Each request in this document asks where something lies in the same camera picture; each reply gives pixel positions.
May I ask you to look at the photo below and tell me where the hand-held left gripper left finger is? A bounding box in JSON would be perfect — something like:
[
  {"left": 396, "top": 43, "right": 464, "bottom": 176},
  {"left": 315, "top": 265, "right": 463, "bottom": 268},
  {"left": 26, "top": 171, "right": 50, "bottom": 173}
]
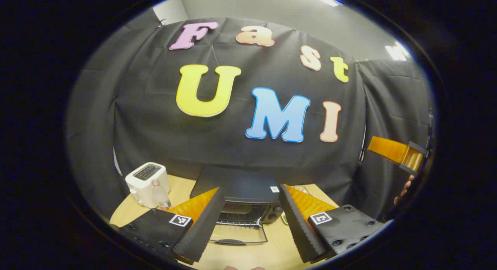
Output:
[{"left": 118, "top": 187, "right": 226, "bottom": 263}]

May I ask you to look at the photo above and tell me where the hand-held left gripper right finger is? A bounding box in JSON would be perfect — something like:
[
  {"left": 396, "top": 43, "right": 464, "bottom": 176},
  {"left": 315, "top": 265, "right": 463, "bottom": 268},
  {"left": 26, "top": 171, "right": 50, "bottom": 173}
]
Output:
[{"left": 278, "top": 184, "right": 390, "bottom": 263}]

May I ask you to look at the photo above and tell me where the black electric oven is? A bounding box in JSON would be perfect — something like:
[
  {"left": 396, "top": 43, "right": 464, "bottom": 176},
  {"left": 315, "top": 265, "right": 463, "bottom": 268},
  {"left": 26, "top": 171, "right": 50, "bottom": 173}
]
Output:
[{"left": 189, "top": 165, "right": 285, "bottom": 246}]

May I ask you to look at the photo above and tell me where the clear plastic bottle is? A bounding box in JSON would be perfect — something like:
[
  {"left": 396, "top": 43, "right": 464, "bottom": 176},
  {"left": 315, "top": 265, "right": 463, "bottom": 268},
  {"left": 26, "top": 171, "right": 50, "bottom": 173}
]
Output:
[{"left": 151, "top": 179, "right": 172, "bottom": 211}]

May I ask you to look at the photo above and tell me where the white toaster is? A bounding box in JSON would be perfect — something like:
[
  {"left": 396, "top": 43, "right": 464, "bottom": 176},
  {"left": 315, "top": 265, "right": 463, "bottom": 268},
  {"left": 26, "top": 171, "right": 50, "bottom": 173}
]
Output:
[{"left": 125, "top": 162, "right": 172, "bottom": 209}]

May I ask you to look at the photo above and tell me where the small ceiling light panel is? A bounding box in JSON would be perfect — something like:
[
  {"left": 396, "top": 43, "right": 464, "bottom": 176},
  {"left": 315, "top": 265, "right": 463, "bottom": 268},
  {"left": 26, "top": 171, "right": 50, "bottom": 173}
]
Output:
[{"left": 384, "top": 42, "right": 410, "bottom": 61}]

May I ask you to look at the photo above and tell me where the black backdrop cloth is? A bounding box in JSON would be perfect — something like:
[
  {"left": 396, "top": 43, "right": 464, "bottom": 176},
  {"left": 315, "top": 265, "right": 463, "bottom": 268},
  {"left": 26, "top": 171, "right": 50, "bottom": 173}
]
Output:
[{"left": 66, "top": 10, "right": 433, "bottom": 220}]

